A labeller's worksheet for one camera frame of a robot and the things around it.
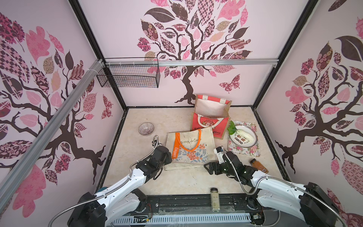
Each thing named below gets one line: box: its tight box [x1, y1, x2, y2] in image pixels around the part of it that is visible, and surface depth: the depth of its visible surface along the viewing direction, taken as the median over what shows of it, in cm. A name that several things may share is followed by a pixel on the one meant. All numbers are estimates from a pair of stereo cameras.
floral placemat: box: [227, 120, 261, 158], surface depth 97 cm
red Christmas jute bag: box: [190, 94, 233, 140], surface depth 98 cm
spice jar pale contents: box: [209, 187, 221, 212], surface depth 74 cm
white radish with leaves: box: [227, 120, 255, 142], surface depth 102 cm
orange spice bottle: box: [249, 157, 269, 175], surface depth 87 cm
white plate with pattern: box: [229, 124, 258, 149], surface depth 100 cm
